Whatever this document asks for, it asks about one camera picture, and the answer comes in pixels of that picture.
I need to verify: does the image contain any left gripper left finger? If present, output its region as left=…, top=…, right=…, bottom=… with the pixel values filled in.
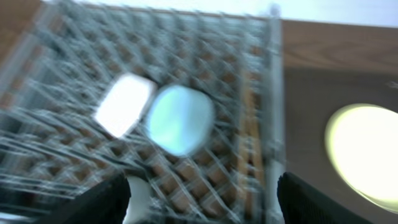
left=35, top=174, right=131, bottom=224

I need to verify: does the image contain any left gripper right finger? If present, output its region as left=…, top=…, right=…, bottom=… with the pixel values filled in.
left=277, top=172, right=371, bottom=224

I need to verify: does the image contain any yellow round plate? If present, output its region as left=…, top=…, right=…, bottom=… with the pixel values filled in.
left=324, top=103, right=397, bottom=213

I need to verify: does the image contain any white small bowl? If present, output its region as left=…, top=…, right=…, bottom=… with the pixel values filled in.
left=93, top=73, right=157, bottom=139

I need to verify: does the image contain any light blue bowl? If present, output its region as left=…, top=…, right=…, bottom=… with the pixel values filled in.
left=144, top=85, right=215, bottom=157

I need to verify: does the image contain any grey dishwasher rack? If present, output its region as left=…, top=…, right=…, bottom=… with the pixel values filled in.
left=1, top=1, right=285, bottom=223

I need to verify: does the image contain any dark brown serving tray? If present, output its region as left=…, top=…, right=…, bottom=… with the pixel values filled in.
left=284, top=68, right=397, bottom=223

